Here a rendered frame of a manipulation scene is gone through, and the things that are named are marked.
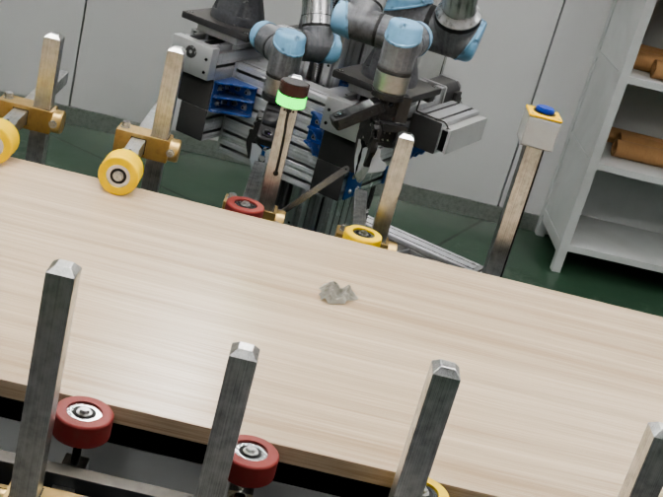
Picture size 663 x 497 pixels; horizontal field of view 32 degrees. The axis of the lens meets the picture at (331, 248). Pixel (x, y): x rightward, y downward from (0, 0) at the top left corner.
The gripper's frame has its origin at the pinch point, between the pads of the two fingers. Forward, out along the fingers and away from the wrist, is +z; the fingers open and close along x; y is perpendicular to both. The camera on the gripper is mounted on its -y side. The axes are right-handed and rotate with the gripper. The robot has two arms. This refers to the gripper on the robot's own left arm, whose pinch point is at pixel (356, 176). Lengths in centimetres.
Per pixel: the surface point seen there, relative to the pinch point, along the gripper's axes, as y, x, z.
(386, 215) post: 3.8, -11.8, 3.6
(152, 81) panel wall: 11, 271, 67
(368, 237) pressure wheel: -2.4, -19.4, 5.7
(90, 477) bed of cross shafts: -67, -94, 12
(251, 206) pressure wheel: -25.5, -10.0, 5.6
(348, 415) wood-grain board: -29, -86, 6
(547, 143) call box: 29.1, -23.0, -20.5
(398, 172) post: 3.7, -11.8, -6.4
